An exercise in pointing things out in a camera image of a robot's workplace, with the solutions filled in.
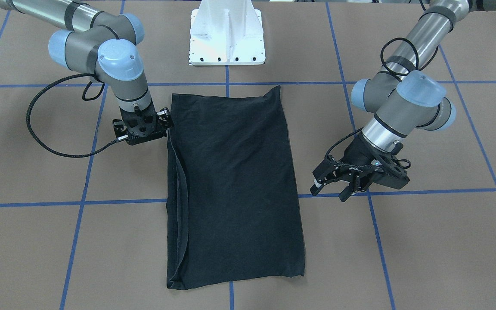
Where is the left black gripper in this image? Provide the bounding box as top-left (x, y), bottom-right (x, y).
top-left (310, 132), bottom-right (411, 202)

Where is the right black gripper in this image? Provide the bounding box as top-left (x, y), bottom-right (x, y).
top-left (112, 105), bottom-right (174, 146)

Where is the black graphic t-shirt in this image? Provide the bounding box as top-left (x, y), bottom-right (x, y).
top-left (167, 86), bottom-right (306, 290)

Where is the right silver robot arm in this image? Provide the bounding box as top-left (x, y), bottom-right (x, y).
top-left (0, 0), bottom-right (173, 145)

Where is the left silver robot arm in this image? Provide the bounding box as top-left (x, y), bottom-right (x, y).
top-left (310, 0), bottom-right (496, 202)

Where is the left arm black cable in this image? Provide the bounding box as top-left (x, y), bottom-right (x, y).
top-left (325, 37), bottom-right (440, 164)

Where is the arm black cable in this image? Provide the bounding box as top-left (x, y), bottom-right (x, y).
top-left (26, 72), bottom-right (129, 158)
top-left (325, 37), bottom-right (440, 164)

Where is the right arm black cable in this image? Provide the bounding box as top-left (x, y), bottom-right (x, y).
top-left (26, 72), bottom-right (129, 158)

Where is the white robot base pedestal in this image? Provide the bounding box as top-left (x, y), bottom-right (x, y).
top-left (189, 0), bottom-right (266, 65)

